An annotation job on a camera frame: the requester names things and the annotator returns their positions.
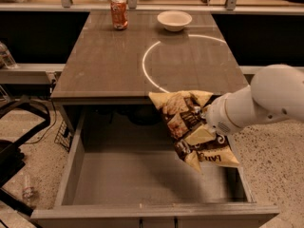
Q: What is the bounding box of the black chair frame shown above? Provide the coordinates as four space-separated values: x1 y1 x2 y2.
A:
0 96 50 217

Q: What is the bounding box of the open grey top drawer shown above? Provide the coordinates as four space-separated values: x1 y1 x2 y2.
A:
31 107 278 228

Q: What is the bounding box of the white paper bowl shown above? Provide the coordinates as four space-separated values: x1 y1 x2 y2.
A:
157 10 192 32

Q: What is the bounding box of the clear bottle on floor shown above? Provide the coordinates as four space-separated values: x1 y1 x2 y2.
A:
22 174 35 203

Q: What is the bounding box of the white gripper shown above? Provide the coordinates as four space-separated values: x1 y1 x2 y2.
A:
184 94 241 145

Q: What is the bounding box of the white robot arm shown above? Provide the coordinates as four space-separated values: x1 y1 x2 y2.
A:
184 65 304 145

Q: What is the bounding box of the brown chip bag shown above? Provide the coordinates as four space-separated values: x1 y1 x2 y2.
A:
149 90 239 173

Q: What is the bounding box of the black wire basket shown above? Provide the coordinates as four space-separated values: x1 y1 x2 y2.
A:
54 121 73 152

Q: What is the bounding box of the clear plastic bottle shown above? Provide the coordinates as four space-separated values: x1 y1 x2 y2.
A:
0 42 17 68

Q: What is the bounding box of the orange soda can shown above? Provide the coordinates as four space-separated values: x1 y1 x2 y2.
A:
110 0 128 30

